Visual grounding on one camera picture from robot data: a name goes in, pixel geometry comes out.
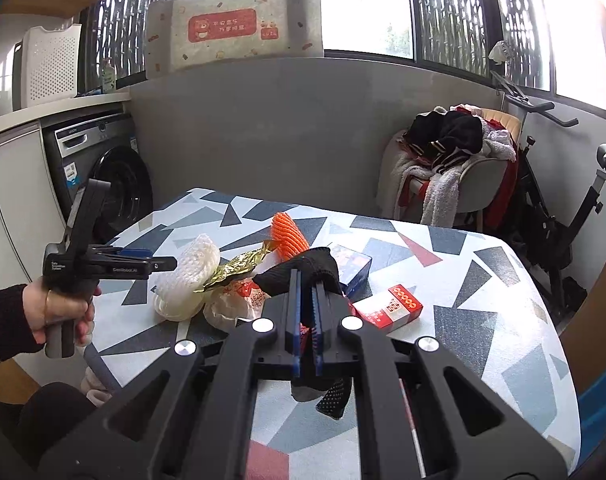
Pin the person's left forearm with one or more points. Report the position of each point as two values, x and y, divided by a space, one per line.
5 320

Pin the white fleece garment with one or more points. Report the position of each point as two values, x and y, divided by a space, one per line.
440 195

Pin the red garment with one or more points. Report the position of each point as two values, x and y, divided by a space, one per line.
505 195

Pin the black exercise bike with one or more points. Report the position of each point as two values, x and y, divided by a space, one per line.
548 220

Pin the black striped garment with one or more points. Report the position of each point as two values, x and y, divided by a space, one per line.
458 135

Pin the beige chair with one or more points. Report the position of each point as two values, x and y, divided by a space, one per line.
483 185

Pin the gold foil wrapper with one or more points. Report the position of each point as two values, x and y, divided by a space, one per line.
228 270

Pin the grey washing machine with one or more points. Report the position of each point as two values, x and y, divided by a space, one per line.
113 180

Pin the orange foam fruit net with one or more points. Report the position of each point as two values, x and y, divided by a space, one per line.
288 235

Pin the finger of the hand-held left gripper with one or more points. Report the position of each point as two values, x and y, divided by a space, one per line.
133 266
128 254

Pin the white countertop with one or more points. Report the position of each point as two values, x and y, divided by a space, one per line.
48 110

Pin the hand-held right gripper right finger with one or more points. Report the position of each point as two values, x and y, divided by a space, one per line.
317 320

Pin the white foam fruit net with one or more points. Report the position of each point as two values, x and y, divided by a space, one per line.
193 265

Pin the black foam fruit net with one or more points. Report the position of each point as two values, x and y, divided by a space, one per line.
308 266

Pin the blue cardboard box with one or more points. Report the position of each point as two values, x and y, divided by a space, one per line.
355 265

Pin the person's left hand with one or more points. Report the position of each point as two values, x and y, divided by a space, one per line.
35 310

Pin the blue plastic container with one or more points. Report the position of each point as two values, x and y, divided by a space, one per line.
603 420

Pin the metal window grille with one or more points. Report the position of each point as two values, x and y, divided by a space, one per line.
133 15
445 10
523 25

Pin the white plastic bottle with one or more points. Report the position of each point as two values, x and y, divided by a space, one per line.
108 77

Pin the white perforated laundry basket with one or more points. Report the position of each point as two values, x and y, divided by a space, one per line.
50 65

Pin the crumpled white paper wrapper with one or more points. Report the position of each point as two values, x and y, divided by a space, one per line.
228 307

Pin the person's leg in black pants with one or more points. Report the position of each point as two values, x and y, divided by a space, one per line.
53 420

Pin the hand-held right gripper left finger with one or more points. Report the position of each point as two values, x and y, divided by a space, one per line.
295 310

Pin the small white cloth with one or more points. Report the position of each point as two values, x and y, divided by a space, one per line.
499 52

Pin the red cardboard box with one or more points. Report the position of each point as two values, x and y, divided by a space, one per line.
393 310

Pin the white fluffy slipper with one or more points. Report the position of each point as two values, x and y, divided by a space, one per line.
100 397
90 377

